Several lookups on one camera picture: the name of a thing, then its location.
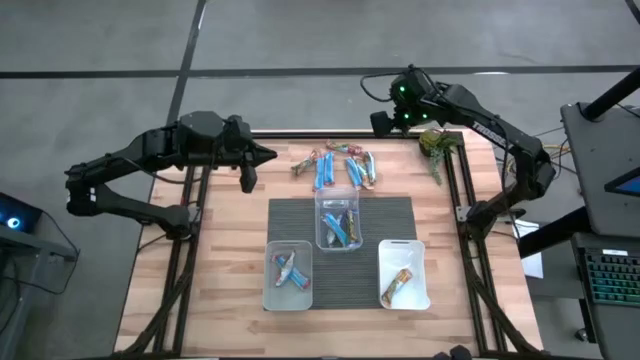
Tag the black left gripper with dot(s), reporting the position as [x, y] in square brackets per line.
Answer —
[237, 140]

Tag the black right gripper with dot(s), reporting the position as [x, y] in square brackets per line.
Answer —
[415, 100]

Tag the light blue granola bar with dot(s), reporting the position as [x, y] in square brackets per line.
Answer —
[371, 165]
[336, 230]

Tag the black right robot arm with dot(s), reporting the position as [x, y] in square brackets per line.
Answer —
[480, 122]

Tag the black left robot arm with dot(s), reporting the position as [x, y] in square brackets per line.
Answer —
[200, 131]

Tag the green and orange granola bar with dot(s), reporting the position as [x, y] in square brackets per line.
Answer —
[305, 164]
[363, 176]

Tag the potted succulent plant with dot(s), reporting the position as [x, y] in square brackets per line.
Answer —
[434, 141]

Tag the dark woven placemat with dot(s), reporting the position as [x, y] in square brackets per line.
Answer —
[290, 220]

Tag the clear plastic bin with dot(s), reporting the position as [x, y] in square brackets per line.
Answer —
[320, 200]

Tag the white plastic bin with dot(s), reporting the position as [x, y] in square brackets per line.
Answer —
[415, 260]

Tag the frosted translucent plastic bin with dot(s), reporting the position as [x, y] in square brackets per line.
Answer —
[280, 300]

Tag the black diagonal strut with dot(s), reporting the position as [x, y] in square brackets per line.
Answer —
[550, 235]

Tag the white paper sheet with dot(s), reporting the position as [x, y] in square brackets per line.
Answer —
[532, 265]

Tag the grey workstation desk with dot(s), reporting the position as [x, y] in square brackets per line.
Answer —
[595, 165]

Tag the black round pole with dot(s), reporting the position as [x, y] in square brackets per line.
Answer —
[612, 95]

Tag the tablet with blue screen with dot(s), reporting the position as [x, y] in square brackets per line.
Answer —
[630, 186]

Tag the computer with blue light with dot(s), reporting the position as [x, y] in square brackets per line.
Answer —
[20, 215]

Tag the grey equipment cart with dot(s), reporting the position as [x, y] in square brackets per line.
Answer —
[30, 250]

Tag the backlit computer keyboard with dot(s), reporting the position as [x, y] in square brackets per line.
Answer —
[615, 277]

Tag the dark keyboard desk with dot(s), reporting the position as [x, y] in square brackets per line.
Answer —
[615, 330]

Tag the black aluminium table frame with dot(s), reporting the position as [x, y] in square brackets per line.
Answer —
[300, 134]

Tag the grey metal corner bracket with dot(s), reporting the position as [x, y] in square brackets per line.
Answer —
[464, 213]

